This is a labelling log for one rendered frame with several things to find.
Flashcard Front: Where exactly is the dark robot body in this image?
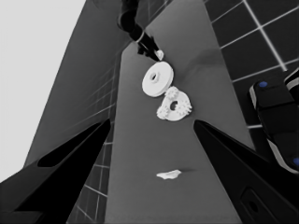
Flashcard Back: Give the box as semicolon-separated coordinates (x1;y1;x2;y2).
248;66;299;174

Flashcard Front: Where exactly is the white round pinned carrier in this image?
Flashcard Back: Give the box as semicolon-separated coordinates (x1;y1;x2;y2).
156;87;193;122

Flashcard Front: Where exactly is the small white T-shaped piece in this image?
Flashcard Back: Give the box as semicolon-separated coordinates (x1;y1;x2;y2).
156;169;182;181

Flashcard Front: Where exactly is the large thick white disc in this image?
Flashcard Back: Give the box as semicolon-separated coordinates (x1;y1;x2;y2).
141;61;175;98

